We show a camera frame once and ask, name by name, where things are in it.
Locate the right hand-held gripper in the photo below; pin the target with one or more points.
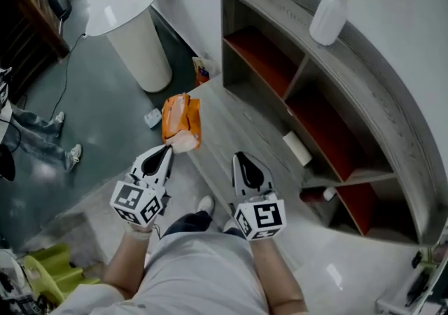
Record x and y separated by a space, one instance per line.
260 219

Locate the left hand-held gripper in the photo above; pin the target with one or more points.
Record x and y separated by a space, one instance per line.
134 201

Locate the orange pack of tissues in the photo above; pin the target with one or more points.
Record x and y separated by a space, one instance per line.
182 121

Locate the grey wooden shelf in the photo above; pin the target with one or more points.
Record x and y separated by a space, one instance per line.
371 72

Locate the person's right forearm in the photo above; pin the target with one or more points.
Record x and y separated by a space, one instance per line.
276 278

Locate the person's left forearm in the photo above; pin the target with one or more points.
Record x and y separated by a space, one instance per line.
127 264

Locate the person's white shoe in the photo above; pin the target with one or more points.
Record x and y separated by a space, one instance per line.
75 153
206 205
60 117
230 225

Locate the white paper roll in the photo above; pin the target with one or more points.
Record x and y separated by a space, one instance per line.
297 148

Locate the dark red bottle white cap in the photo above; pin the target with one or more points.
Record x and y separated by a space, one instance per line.
315 195

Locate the person's dark trouser leg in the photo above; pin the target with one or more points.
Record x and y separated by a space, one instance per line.
189 222

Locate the person's white shirt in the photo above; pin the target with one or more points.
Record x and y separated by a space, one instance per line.
196 275

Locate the orange and white bag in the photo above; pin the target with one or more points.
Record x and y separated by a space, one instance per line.
202 70

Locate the green plastic chair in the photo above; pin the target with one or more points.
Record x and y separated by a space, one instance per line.
52 271

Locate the white ribbed vase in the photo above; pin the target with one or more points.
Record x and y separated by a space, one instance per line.
327 21

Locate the dark wooden chair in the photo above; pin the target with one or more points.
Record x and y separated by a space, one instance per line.
31 26

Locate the white round pedestal table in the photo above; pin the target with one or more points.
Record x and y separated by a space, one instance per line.
126 19

